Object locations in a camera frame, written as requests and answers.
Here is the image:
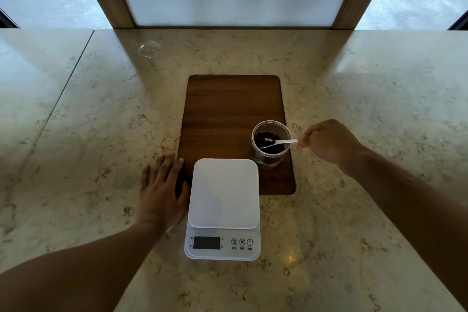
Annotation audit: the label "clear round lid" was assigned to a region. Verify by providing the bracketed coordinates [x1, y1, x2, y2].
[138, 40, 162, 59]

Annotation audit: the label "white digital kitchen scale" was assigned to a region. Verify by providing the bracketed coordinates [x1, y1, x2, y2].
[184, 158, 262, 262]

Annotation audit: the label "person's left hand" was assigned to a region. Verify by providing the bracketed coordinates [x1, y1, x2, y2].
[134, 152, 191, 233]

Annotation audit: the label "black window frame bar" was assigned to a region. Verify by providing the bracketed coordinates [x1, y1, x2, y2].
[0, 8, 20, 29]
[447, 10, 468, 31]

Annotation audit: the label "person's right hand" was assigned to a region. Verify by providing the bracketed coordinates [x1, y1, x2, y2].
[297, 119, 367, 174]

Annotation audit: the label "dark wooden board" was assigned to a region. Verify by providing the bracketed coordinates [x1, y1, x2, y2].
[177, 74, 296, 196]

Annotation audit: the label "dark coffee beans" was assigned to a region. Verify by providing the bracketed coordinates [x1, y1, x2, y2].
[255, 131, 286, 155]

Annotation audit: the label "person's left forearm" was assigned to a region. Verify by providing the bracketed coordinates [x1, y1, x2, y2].
[0, 221, 166, 312]

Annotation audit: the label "white plastic spoon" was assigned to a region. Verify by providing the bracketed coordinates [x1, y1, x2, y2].
[260, 139, 299, 150]

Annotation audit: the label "person's right forearm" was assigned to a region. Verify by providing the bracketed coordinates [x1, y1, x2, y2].
[337, 146, 468, 309]

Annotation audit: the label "clear plastic jar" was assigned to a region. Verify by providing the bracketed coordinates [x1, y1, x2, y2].
[251, 120, 292, 170]

